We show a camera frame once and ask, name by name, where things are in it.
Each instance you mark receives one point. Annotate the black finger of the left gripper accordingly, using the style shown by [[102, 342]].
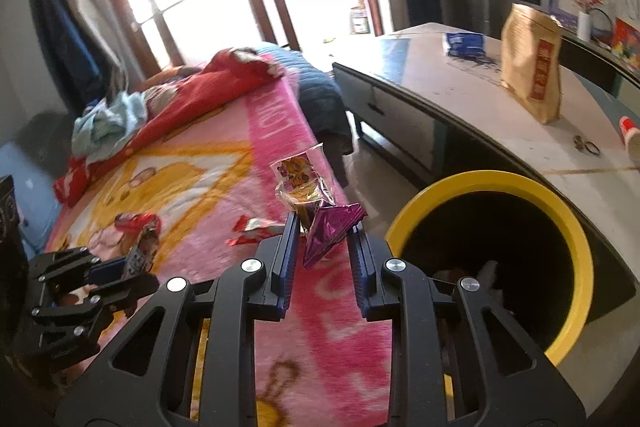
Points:
[[106, 272], [118, 294]]

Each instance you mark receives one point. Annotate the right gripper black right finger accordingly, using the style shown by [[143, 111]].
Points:
[[458, 358]]

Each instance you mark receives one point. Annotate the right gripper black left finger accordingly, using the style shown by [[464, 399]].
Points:
[[187, 357]]

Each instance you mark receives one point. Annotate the small patterned wrapper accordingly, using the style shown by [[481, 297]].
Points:
[[141, 255]]

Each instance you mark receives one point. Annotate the red cylindrical snack can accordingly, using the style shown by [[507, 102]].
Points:
[[134, 223]]

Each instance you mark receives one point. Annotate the red and white wrapper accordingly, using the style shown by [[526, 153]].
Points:
[[249, 230]]

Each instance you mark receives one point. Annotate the purple foil wrapper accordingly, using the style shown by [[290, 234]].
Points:
[[330, 226]]

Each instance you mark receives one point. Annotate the clear yellow candy wrapper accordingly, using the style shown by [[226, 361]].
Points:
[[302, 183]]

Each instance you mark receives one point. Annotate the yellow rimmed black trash bin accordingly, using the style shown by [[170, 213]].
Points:
[[544, 269]]

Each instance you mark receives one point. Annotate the light blue pillow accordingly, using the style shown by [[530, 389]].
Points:
[[36, 204]]

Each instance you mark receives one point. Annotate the pink cartoon blanket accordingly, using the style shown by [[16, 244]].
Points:
[[323, 365]]

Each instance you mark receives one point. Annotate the light blue crumpled clothes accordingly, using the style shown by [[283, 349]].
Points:
[[104, 130]]

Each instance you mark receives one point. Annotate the dark blue left curtain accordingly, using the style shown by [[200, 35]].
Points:
[[78, 68]]

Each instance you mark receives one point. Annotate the red quilt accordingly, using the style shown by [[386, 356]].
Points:
[[230, 74]]

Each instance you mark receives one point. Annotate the coffee table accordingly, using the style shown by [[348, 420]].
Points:
[[449, 115]]

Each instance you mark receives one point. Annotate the dark blue sofa cover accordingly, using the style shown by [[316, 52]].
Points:
[[319, 97]]

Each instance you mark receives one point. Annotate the red paper cup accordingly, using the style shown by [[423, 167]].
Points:
[[631, 137]]

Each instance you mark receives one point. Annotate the blue tissue packet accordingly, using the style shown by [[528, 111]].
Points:
[[464, 44]]

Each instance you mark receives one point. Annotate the brown paper bag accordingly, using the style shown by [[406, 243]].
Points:
[[530, 68]]

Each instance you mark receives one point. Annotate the tv cabinet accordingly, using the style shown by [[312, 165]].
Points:
[[598, 64]]

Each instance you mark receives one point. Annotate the white vase red flowers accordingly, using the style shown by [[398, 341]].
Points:
[[584, 23]]

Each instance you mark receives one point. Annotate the black camera box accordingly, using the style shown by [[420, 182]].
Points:
[[14, 265]]

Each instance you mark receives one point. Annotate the colourful picture frame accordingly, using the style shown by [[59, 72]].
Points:
[[626, 43]]

